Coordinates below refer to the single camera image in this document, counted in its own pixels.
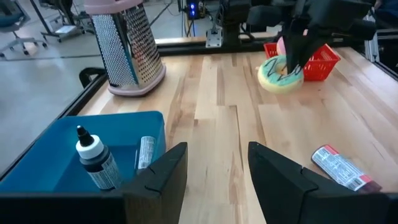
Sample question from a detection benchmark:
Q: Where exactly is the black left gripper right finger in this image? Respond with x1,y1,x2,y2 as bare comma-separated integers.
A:
248,141,398,224

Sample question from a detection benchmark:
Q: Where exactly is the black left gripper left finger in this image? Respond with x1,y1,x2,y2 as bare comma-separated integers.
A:
0,142,189,224

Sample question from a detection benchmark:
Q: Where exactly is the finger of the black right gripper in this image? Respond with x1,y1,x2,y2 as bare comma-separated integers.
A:
300,26,327,68
283,21,304,75

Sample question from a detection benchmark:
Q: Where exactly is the pink frosted donut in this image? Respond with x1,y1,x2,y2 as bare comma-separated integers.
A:
275,28,309,58

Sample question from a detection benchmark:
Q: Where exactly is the black food colouring bottle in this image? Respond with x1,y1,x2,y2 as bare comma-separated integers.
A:
136,136,157,171
75,125,123,191

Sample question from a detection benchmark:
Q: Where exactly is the mint frosted donut black drizzle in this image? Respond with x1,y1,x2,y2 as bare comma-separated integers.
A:
256,55,305,95

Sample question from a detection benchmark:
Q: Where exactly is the pink food colouring bottle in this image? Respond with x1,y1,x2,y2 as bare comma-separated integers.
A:
311,144,382,193

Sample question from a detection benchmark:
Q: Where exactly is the red plastic basket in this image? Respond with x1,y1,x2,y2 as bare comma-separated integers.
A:
263,42,341,82

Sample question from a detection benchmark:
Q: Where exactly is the black box with blue light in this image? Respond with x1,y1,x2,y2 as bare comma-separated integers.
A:
185,0,200,19

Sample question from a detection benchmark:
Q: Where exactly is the teal plastic bin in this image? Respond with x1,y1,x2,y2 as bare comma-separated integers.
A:
0,111,167,194

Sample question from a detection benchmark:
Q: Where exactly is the pink box grater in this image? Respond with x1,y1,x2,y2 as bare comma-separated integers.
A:
83,0,167,97

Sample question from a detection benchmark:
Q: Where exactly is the wheeled equipment stand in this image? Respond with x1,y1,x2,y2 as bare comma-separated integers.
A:
29,0,94,43

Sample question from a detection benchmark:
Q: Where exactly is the teal office chair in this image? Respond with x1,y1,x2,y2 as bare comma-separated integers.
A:
0,0,48,58

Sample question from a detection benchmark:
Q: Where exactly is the black aluminium rig frame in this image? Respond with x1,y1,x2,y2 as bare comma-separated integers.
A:
0,30,398,181

